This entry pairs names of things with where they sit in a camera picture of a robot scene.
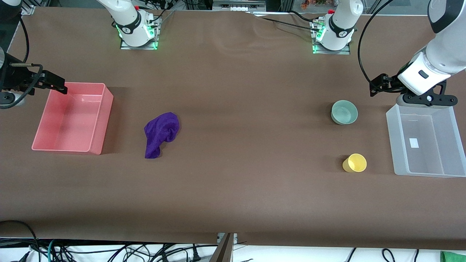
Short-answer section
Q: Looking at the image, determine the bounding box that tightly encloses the purple cloth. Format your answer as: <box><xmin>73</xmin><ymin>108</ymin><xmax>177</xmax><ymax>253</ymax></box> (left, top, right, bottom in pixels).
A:
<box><xmin>144</xmin><ymin>112</ymin><xmax>180</xmax><ymax>159</ymax></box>

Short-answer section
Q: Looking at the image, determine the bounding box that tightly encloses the black cable on table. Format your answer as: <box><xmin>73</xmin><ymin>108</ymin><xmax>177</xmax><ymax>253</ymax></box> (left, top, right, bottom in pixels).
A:
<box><xmin>246</xmin><ymin>10</ymin><xmax>324</xmax><ymax>33</ymax></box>

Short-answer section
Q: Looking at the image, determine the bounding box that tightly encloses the metal table bracket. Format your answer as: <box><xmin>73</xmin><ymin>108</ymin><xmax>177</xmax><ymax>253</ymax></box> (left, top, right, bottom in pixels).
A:
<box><xmin>210</xmin><ymin>233</ymin><xmax>238</xmax><ymax>262</ymax></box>

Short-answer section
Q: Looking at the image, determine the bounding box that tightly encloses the white power strip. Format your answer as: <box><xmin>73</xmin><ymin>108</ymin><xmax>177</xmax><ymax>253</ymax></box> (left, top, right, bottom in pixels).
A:
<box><xmin>213</xmin><ymin>0</ymin><xmax>267</xmax><ymax>12</ymax></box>

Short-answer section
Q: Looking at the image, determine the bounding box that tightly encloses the green cloth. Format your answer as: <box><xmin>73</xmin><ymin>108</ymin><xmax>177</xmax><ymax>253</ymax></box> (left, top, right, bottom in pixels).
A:
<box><xmin>440</xmin><ymin>251</ymin><xmax>466</xmax><ymax>262</ymax></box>

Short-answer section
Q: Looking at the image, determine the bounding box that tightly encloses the clear plastic bin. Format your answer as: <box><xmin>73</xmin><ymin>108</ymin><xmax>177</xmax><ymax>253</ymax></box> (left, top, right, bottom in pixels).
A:
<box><xmin>386</xmin><ymin>103</ymin><xmax>466</xmax><ymax>178</ymax></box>

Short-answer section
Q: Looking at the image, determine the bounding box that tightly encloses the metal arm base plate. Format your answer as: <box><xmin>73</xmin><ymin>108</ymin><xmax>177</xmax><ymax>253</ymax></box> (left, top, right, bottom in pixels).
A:
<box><xmin>120</xmin><ymin>14</ymin><xmax>162</xmax><ymax>51</ymax></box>
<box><xmin>310</xmin><ymin>19</ymin><xmax>351</xmax><ymax>55</ymax></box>

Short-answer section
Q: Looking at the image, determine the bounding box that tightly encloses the pink plastic bin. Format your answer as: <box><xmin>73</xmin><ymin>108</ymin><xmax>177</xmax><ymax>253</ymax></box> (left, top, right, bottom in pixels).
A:
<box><xmin>31</xmin><ymin>82</ymin><xmax>114</xmax><ymax>155</ymax></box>

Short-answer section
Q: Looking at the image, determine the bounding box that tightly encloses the black floor cable loop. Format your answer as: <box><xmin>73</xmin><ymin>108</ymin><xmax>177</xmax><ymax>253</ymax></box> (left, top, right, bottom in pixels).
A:
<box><xmin>0</xmin><ymin>220</ymin><xmax>41</xmax><ymax>262</ymax></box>

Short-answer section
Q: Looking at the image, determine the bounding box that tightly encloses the yellow cup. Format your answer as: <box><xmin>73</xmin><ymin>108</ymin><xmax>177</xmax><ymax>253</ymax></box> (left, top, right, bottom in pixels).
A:
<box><xmin>342</xmin><ymin>153</ymin><xmax>367</xmax><ymax>173</ymax></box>

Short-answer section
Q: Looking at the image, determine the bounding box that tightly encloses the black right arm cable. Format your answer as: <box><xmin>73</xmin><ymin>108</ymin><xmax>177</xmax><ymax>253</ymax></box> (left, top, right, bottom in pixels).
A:
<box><xmin>0</xmin><ymin>15</ymin><xmax>43</xmax><ymax>110</ymax></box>

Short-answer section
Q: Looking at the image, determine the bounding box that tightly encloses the pale green bowl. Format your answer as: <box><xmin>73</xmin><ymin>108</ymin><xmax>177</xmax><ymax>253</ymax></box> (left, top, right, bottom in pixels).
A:
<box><xmin>331</xmin><ymin>100</ymin><xmax>359</xmax><ymax>126</ymax></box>

